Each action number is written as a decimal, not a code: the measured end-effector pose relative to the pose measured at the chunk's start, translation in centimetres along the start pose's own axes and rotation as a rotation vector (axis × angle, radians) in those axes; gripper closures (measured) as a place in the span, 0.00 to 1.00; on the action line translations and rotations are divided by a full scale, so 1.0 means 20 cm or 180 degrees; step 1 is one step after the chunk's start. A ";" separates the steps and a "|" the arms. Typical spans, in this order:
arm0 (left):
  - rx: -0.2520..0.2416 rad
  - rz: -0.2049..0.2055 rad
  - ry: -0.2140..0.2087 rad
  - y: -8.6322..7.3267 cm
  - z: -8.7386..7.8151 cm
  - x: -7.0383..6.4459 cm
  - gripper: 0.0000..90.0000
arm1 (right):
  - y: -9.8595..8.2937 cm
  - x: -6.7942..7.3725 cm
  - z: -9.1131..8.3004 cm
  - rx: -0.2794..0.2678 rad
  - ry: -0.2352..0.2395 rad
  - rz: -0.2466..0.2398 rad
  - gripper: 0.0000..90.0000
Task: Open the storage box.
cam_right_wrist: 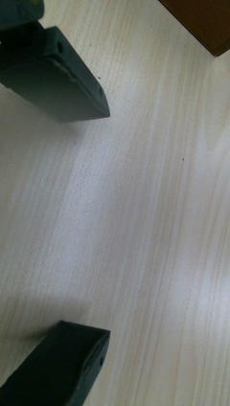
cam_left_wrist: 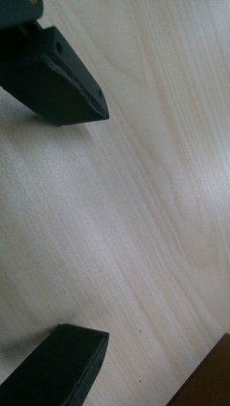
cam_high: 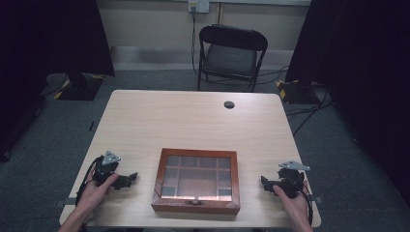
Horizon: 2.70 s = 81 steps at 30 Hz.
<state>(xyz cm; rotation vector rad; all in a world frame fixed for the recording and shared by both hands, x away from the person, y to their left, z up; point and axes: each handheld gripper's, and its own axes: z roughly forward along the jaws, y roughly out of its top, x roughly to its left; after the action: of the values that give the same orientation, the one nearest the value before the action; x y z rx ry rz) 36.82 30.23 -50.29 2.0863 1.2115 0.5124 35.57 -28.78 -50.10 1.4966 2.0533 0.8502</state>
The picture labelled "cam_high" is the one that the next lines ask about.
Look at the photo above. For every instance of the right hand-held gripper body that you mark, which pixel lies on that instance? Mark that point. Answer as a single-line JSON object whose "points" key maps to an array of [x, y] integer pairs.
{"points": [[291, 180]]}

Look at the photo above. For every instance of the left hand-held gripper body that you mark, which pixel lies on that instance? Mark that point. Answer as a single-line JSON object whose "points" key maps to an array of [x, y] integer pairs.
{"points": [[108, 167]]}

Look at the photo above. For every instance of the wooden box with glass lid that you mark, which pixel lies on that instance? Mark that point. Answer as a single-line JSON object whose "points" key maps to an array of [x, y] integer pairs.
{"points": [[196, 181]]}

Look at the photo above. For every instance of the person's right hand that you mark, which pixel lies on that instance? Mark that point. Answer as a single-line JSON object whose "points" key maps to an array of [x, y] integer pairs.
{"points": [[294, 206]]}

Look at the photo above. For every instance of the person's left hand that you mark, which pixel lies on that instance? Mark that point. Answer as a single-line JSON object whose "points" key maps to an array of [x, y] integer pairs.
{"points": [[94, 192]]}

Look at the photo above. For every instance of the black stand base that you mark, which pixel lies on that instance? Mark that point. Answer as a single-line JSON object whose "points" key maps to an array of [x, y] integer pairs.
{"points": [[80, 86], [295, 91]]}

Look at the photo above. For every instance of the black curtain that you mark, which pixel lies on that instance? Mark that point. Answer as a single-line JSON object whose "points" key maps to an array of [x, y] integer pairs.
{"points": [[357, 80]]}

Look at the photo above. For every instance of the black folding chair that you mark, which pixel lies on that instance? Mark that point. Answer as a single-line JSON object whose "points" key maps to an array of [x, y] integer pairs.
{"points": [[230, 56]]}

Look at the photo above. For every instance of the white wall socket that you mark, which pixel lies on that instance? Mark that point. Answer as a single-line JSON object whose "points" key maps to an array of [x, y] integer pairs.
{"points": [[199, 6]]}

